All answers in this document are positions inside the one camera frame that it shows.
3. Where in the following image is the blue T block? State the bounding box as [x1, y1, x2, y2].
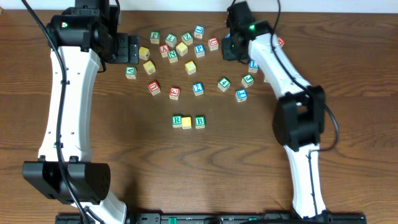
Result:
[235, 89, 248, 102]

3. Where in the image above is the green B block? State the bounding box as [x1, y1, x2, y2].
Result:
[195, 116, 206, 129]

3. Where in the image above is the green R block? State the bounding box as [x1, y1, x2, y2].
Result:
[172, 115, 182, 128]

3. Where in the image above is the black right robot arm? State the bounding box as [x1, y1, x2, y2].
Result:
[221, 1, 326, 219]

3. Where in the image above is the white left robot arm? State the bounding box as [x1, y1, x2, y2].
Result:
[22, 0, 139, 223]

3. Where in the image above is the yellow K block left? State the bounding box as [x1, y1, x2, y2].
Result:
[139, 47, 150, 60]

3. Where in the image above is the red U block upper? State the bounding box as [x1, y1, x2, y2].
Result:
[208, 37, 219, 51]

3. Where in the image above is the red u block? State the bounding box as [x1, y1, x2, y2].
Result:
[148, 81, 161, 96]
[208, 37, 219, 51]

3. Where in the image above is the green V block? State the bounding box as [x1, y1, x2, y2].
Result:
[125, 66, 137, 79]

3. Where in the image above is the blue L block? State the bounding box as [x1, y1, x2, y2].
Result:
[248, 60, 259, 73]

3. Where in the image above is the green block far top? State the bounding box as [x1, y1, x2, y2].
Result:
[150, 31, 160, 44]

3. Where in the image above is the yellow S block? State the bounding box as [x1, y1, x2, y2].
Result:
[143, 60, 156, 75]

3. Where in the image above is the green J block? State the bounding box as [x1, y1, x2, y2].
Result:
[241, 74, 254, 88]

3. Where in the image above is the blue P block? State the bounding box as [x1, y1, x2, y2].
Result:
[194, 44, 205, 58]

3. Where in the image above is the red A block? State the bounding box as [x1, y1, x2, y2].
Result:
[159, 44, 170, 58]

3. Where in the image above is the green 4 block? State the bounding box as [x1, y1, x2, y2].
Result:
[218, 77, 231, 92]

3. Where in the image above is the blue block top row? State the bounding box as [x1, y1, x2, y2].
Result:
[194, 25, 205, 39]

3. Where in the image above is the green L block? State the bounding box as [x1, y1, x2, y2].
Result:
[165, 33, 177, 47]

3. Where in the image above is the green N block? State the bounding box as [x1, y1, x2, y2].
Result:
[167, 50, 178, 63]

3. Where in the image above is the red M block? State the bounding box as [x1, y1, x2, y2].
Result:
[277, 37, 285, 47]

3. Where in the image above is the green Z block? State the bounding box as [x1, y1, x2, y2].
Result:
[182, 32, 193, 45]

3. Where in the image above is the yellow C block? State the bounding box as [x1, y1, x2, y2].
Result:
[185, 61, 197, 75]

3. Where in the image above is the red U block lower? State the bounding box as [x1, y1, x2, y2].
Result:
[148, 81, 161, 96]

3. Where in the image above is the yellow block near Z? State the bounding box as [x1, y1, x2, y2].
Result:
[175, 42, 188, 57]

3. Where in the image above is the blue 2 block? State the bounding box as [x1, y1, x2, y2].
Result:
[193, 82, 204, 96]

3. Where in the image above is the red E block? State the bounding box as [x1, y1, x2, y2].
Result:
[169, 87, 180, 100]

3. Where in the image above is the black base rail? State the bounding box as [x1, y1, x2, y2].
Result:
[55, 212, 364, 224]

